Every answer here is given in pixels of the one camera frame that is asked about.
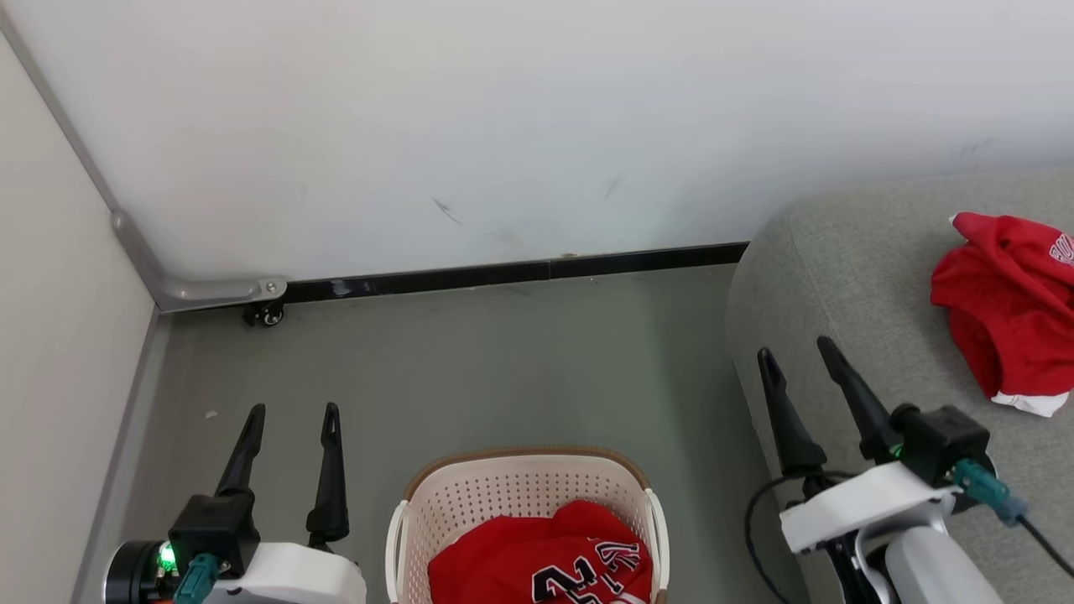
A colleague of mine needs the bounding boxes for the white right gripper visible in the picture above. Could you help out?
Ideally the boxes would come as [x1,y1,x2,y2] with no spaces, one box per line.
[758,336,957,555]

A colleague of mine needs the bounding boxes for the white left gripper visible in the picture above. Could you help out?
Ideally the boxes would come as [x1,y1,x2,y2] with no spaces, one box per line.
[105,403,368,604]

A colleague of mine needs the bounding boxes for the red shorts with white hem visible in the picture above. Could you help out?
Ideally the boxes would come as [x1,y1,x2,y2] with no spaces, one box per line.
[930,211,1074,418]

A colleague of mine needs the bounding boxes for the red jersey with number print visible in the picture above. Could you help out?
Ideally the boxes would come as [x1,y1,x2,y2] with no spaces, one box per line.
[428,501,654,604]

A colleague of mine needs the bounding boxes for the grey fabric sofa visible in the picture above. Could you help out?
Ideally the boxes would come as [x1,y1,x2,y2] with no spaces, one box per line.
[726,168,1074,604]

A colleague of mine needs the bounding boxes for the cream perforated laundry basket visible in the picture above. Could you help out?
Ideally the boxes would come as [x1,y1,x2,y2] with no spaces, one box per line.
[385,445,670,604]

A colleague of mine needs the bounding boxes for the black partition base strip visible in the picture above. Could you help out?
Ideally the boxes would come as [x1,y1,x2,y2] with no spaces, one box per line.
[285,242,749,305]

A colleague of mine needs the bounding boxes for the teal left camera connector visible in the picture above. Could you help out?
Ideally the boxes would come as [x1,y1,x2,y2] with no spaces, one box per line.
[174,554,221,604]

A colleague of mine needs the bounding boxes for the teal camera connector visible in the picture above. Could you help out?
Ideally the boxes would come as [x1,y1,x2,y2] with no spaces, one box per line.
[952,460,1029,528]
[174,554,221,604]

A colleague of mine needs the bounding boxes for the thin black right gripper cable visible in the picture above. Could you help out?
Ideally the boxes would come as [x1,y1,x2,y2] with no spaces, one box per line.
[745,472,852,604]

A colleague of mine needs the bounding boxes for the teal right camera connector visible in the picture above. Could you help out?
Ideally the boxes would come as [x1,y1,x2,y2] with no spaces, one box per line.
[952,460,1029,528]

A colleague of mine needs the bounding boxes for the grey metal partition frame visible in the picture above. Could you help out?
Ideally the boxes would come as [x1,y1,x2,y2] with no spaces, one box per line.
[0,8,288,314]

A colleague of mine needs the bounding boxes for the black right camera cable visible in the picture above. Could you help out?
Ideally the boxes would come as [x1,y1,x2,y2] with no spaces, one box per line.
[1019,516,1074,580]

